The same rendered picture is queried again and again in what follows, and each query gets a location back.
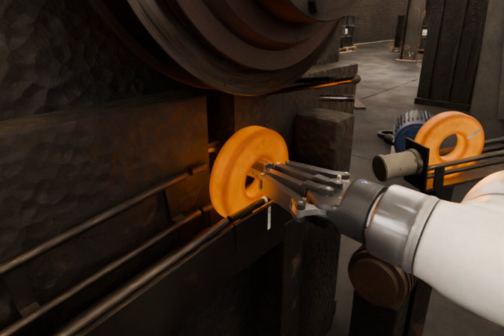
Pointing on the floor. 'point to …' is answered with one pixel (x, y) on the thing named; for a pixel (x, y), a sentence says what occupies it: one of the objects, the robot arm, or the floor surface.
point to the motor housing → (378, 295)
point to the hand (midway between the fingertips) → (253, 166)
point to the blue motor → (407, 128)
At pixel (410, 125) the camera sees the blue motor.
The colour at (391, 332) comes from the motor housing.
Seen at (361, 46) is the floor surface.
